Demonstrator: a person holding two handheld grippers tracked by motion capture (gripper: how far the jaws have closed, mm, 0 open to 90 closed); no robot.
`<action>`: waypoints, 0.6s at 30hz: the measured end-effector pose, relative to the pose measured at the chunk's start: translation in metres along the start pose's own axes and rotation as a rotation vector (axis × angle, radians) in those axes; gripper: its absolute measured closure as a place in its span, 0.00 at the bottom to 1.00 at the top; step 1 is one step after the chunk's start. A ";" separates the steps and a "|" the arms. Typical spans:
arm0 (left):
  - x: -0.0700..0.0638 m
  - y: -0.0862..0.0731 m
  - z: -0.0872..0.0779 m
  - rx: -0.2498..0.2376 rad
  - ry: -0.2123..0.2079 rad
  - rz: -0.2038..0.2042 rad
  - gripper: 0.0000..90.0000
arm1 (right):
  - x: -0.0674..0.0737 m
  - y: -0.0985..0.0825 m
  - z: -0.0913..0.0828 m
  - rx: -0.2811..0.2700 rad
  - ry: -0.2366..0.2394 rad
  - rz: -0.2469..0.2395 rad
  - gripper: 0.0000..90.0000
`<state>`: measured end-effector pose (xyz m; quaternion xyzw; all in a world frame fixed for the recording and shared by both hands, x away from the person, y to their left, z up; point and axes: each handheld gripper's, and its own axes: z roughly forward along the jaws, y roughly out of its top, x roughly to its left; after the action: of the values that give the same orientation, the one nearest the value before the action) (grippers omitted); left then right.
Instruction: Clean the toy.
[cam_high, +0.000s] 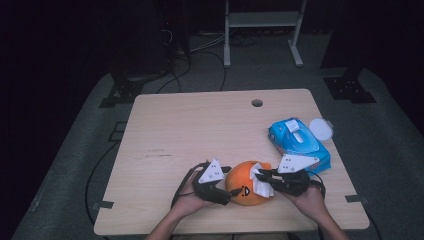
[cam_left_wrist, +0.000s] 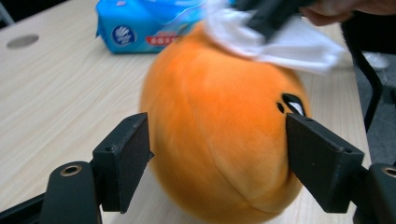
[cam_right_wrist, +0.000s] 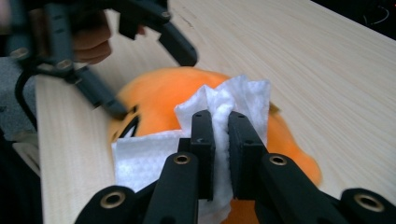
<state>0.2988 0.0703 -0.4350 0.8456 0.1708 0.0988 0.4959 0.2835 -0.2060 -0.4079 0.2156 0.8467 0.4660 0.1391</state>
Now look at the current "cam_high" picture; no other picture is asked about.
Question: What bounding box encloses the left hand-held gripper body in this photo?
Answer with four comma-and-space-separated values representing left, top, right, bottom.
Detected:
192, 158, 232, 205

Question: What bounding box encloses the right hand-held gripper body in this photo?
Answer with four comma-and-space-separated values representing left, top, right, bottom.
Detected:
274, 153, 320, 197

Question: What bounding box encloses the white wet wipe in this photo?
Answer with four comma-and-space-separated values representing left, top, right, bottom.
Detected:
249, 162, 275, 198

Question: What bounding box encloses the orange plush toy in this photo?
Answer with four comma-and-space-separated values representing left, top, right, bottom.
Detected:
224, 160, 276, 207

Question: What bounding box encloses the blue wet wipes pack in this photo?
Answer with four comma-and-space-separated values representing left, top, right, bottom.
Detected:
268, 117, 332, 175

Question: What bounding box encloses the person's left hand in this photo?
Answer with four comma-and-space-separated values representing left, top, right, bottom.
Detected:
171, 181, 214, 219

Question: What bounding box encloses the person's right hand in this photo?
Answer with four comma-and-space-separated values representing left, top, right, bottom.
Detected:
286, 186, 327, 222

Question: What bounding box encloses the white round lid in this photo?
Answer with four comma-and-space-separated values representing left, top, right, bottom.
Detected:
308, 118, 334, 141

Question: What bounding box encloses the black tape strip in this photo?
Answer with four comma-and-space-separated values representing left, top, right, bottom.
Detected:
344, 194, 369, 204
91, 200, 115, 211

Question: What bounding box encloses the black stand base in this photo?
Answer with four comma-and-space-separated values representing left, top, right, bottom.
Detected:
99, 71, 168, 108
321, 66, 378, 104

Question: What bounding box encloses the white metal stand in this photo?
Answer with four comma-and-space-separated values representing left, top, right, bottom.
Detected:
223, 0, 308, 69

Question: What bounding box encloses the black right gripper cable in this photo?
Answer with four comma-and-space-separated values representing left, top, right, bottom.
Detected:
308, 171, 327, 198

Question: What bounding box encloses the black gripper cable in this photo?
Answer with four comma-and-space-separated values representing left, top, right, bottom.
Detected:
170, 161, 211, 209
308, 171, 327, 198

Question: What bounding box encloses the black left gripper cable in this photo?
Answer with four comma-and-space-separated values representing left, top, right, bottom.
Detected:
170, 161, 211, 209

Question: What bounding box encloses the black floor cable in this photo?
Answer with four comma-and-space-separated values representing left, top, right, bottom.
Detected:
156, 49, 228, 94
84, 141, 119, 228

